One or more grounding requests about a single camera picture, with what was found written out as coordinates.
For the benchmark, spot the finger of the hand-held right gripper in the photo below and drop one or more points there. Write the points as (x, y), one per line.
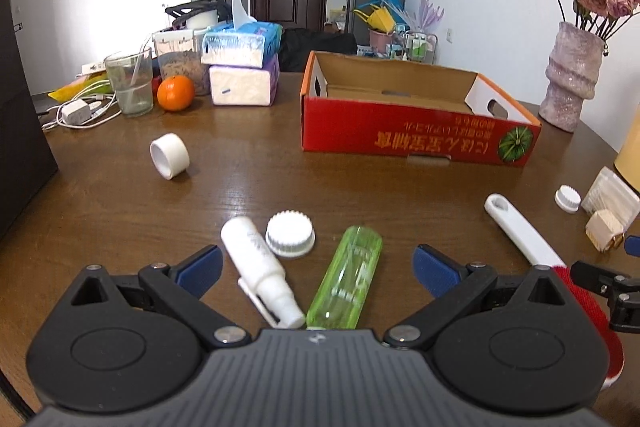
(595, 274)
(633, 245)

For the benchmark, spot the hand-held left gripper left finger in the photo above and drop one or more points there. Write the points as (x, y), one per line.
(202, 271)

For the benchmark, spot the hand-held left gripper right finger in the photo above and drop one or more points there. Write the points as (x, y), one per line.
(436, 274)

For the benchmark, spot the white spray bottle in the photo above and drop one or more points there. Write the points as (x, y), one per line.
(252, 252)

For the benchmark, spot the white brush with red bristles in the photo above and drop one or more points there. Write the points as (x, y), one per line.
(520, 234)

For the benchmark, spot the green transparent bottle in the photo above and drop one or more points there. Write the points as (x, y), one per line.
(345, 277)

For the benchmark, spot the white tape roll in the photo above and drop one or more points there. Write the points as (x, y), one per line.
(170, 157)

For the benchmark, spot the red cardboard box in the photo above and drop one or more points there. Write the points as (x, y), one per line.
(410, 132)

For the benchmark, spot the small wooden cube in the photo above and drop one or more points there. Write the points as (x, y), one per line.
(604, 231)

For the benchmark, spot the white ribbed toothpick box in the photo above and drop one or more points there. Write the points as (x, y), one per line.
(610, 194)

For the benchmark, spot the small white ribbed cap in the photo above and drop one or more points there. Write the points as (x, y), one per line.
(567, 198)

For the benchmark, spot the pale yellow container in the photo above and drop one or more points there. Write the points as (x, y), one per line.
(631, 162)

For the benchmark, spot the large white ribbed cap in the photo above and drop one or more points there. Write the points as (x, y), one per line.
(290, 234)

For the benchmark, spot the pink textured vase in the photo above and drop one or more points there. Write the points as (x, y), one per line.
(572, 77)

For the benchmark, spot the orange fruit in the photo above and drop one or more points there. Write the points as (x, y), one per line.
(175, 93)

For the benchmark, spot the purple tissue pack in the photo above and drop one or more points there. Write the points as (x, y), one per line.
(245, 84)

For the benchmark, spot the clear glass cup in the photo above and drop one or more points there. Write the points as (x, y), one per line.
(129, 87)

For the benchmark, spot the white charger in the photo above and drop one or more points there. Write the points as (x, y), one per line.
(75, 113)

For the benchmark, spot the clear plastic food container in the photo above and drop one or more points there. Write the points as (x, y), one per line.
(180, 67)

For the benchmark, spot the clear drinking straw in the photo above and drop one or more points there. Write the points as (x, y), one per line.
(136, 72)

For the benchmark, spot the yellow snack packet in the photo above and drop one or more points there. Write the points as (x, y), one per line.
(70, 92)

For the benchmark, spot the blue tissue pack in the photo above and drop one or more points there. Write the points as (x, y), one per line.
(235, 49)

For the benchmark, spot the black monitor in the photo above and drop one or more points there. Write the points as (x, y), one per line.
(20, 117)

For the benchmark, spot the pink bucket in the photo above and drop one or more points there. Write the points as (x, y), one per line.
(381, 41)

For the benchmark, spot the white pot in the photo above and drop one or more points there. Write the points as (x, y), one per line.
(200, 21)

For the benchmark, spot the yellow hanger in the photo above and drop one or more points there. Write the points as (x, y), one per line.
(377, 19)

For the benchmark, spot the blue hangers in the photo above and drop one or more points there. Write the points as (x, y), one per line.
(385, 0)

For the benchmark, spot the white wall outlet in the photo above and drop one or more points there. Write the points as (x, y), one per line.
(449, 36)

